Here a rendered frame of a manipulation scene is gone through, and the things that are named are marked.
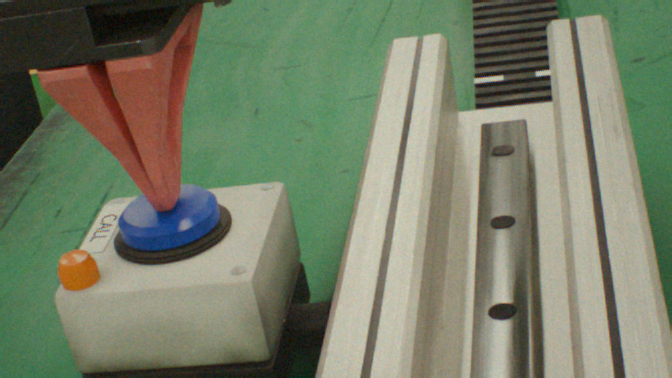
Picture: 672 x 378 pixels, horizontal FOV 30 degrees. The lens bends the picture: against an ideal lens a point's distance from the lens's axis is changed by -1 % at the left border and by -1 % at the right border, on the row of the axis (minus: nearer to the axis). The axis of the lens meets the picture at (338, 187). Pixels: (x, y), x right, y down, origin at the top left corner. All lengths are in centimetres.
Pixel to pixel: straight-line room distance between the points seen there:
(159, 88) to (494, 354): 15
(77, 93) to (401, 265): 13
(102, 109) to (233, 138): 28
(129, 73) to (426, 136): 12
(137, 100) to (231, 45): 43
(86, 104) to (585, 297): 19
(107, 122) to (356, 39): 40
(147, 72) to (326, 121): 30
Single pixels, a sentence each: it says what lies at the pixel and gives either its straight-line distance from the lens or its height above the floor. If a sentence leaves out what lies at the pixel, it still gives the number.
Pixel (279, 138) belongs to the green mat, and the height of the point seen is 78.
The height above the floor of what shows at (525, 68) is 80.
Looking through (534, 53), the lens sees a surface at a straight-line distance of 72.
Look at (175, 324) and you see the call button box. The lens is 48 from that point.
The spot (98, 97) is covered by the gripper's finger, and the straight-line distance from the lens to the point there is 45.
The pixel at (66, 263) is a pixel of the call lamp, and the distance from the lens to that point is 48.
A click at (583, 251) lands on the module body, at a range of 39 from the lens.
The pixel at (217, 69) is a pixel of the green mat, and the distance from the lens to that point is 83.
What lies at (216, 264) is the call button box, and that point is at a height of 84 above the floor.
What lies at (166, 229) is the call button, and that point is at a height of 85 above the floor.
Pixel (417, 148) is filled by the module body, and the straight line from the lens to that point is 47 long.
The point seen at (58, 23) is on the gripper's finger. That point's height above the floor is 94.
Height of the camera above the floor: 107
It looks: 27 degrees down
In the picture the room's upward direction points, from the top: 11 degrees counter-clockwise
